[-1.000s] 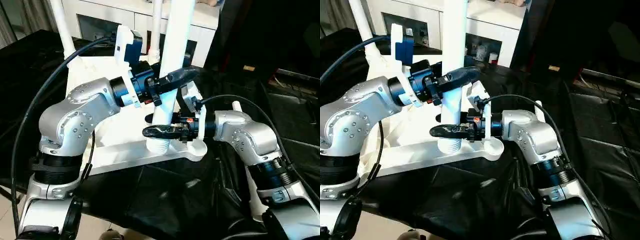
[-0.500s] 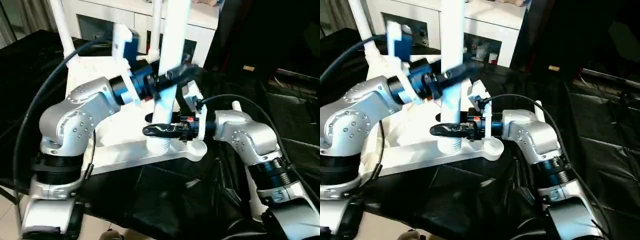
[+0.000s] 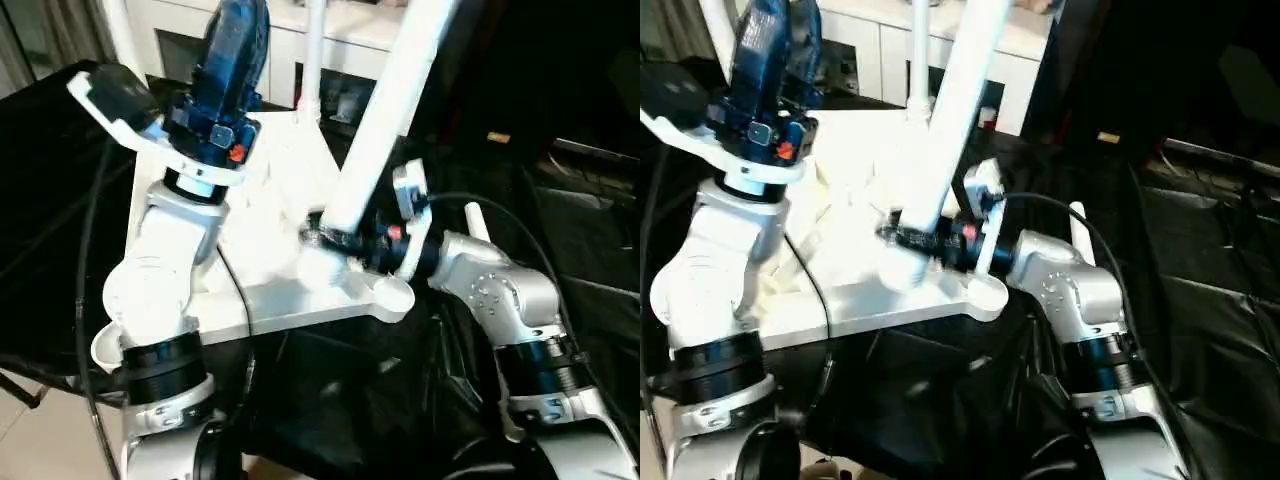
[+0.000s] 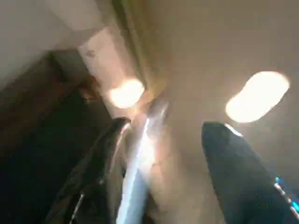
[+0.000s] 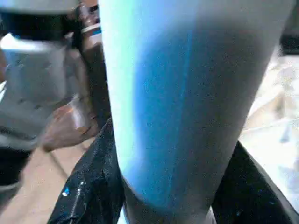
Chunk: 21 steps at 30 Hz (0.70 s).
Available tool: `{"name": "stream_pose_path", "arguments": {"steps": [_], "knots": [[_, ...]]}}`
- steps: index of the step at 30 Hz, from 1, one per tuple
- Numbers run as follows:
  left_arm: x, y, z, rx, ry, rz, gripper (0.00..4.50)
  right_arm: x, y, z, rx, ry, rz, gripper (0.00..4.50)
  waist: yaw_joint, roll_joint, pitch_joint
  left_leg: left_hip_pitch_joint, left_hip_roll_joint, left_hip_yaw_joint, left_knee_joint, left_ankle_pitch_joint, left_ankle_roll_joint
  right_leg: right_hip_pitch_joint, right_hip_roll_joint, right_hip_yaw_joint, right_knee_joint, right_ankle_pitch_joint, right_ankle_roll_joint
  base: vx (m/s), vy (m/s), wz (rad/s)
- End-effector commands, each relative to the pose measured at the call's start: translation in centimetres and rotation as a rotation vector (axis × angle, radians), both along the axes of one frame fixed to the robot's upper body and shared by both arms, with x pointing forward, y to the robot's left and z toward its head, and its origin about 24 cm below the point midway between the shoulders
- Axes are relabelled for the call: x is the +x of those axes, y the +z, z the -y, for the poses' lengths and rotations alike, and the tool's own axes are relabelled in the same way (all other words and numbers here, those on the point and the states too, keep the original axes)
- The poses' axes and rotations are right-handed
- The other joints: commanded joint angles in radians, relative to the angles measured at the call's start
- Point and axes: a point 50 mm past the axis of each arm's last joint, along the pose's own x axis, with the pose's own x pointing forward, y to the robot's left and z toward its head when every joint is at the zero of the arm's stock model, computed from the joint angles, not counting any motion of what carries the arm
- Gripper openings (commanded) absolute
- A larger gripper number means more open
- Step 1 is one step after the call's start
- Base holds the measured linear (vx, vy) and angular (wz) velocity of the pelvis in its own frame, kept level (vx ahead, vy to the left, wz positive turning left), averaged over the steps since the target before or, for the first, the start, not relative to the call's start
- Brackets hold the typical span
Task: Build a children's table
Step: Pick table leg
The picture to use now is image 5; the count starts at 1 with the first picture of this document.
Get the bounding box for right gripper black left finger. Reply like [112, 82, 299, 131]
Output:
[48, 118, 128, 224]

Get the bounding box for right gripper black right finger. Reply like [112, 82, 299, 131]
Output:
[211, 141, 295, 224]

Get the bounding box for white plastic table leg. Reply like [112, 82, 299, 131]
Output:
[98, 0, 295, 224]

